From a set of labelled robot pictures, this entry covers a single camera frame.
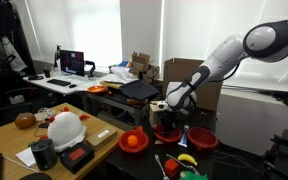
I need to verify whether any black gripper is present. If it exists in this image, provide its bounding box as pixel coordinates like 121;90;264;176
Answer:
161;111;176;133

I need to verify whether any brown round ball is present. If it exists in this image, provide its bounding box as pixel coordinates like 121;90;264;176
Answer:
15;112;36;129

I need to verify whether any orange bowl on desk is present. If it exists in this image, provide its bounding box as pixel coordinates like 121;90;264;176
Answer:
87;85;106;94

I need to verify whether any brown cardboard box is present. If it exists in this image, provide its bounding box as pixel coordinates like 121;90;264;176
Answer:
162;58;222;112

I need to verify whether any white plush chicken toy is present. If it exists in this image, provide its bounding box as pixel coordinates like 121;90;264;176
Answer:
40;107;87;153

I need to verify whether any orange ball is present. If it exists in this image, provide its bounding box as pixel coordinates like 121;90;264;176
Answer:
127;135;138;147

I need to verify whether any silver plastic fork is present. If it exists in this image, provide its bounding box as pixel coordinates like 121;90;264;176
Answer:
167;154;199;175
154;154;170;180

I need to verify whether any black keyboard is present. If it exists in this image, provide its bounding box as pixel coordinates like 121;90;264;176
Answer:
46;79;71;87

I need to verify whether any green plastic toy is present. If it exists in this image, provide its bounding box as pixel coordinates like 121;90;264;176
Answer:
179;171;208;180

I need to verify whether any middle red plastic bowl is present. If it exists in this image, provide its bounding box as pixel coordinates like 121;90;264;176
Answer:
153;125;182;143

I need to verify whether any black box red label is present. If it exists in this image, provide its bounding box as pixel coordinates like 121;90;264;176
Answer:
59;143;94;174

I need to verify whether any red orange cube block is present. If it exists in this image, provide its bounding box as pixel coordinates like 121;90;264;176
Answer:
164;158;179;176

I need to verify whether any yellow toy banana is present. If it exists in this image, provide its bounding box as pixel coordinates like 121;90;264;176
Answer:
177;154;198;166

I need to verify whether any tan flat box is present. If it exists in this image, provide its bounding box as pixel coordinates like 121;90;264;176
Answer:
86;126;117;151

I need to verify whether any red bowl holding orange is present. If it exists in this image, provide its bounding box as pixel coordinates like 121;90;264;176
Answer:
119;126;149;153

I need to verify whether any black cylinder speaker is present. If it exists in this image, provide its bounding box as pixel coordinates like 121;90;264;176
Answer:
31;139;58;171

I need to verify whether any computer monitor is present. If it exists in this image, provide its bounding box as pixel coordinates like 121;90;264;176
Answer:
60;50;84;76

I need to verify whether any wooden shape sorter box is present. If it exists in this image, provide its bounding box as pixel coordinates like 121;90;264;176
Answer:
149;101;164;127

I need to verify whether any large red plastic bowl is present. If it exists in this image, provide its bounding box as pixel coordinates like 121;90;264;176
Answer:
187;127;219;150

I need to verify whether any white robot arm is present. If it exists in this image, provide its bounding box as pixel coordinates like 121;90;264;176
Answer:
161;20;288;134

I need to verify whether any white blue toothpaste tube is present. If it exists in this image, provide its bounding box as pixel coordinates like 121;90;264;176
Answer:
177;125;189;148

